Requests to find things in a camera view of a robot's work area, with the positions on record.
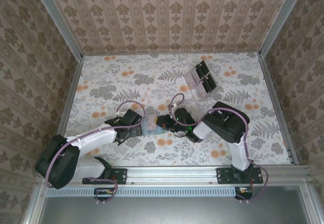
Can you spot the green card holder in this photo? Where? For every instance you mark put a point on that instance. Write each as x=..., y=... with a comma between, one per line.
x=154, y=132

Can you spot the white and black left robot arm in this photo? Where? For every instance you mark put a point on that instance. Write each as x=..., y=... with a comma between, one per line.
x=91, y=139

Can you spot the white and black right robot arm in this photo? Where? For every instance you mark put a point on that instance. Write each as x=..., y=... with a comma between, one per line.
x=238, y=153

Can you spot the clear acrylic card stand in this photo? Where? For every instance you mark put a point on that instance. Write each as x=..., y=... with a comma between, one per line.
x=191, y=89

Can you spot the black credit card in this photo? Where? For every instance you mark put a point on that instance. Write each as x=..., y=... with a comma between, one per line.
x=211, y=82
x=204, y=67
x=206, y=86
x=198, y=70

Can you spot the floral printed table cover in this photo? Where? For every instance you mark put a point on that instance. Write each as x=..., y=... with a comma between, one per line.
x=152, y=153

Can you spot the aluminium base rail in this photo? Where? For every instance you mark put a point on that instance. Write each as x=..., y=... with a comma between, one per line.
x=172, y=174

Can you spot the aluminium table edge rail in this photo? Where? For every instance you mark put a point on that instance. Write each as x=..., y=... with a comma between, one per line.
x=70, y=94
x=278, y=107

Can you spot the aluminium frame post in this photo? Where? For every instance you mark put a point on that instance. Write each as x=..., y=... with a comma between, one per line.
x=278, y=18
x=34, y=208
x=307, y=203
x=58, y=21

